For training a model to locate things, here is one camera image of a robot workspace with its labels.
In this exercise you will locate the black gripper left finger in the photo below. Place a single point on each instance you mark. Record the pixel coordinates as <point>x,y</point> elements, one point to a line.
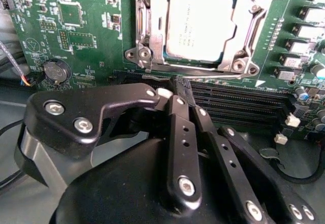
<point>66,107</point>

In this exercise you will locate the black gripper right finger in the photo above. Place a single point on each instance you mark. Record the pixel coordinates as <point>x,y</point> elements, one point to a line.
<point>223,155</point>

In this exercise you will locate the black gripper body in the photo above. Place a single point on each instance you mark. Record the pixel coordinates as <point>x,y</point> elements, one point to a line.
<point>114,188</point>

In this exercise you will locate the grey CPU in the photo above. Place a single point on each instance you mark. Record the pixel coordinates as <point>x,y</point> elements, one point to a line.
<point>200,26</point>

